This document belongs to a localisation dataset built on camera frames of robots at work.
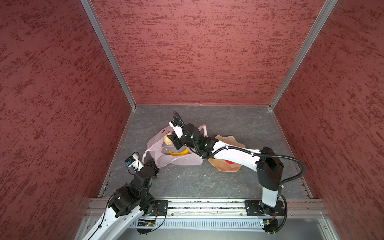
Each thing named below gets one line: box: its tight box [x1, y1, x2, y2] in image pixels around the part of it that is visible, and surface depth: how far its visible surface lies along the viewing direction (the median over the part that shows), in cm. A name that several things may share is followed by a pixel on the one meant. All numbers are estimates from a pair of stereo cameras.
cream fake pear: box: [163, 132, 174, 146], surface depth 79 cm
